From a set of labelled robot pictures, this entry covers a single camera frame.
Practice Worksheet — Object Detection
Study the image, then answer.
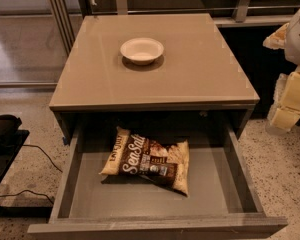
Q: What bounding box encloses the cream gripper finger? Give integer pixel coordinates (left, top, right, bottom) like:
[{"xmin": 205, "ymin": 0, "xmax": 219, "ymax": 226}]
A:
[
  {"xmin": 270, "ymin": 108, "xmax": 300, "ymax": 131},
  {"xmin": 263, "ymin": 23, "xmax": 289, "ymax": 50}
]

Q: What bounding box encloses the brown sea salt chip bag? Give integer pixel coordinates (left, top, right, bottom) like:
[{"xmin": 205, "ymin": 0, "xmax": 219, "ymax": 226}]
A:
[{"xmin": 101, "ymin": 127, "xmax": 190, "ymax": 196}]

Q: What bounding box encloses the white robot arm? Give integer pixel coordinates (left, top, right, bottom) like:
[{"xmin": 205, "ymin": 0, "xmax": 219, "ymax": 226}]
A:
[{"xmin": 263, "ymin": 9, "xmax": 300, "ymax": 134}]

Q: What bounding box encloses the open grey top drawer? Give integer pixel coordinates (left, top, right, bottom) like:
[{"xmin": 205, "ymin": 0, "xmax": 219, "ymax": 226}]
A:
[{"xmin": 28, "ymin": 118, "xmax": 287, "ymax": 240}]

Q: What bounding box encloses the grey drawer cabinet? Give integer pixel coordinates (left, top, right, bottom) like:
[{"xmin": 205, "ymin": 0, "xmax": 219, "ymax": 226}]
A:
[{"xmin": 50, "ymin": 14, "xmax": 259, "ymax": 138}]

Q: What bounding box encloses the white paper bowl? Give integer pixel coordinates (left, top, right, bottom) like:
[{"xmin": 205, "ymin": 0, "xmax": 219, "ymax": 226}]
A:
[{"xmin": 120, "ymin": 38, "xmax": 164, "ymax": 65}]

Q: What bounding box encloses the black stand at left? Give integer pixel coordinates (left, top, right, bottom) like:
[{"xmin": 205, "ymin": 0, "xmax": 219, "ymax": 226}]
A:
[{"xmin": 0, "ymin": 115, "xmax": 52, "ymax": 218}]

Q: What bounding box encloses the metal railing frame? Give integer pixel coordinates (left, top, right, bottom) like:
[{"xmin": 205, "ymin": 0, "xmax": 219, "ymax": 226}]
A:
[{"xmin": 48, "ymin": 0, "xmax": 300, "ymax": 51}]

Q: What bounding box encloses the black cable on floor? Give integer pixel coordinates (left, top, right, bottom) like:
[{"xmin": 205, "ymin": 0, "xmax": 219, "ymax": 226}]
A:
[{"xmin": 0, "ymin": 143, "xmax": 64, "ymax": 206}]

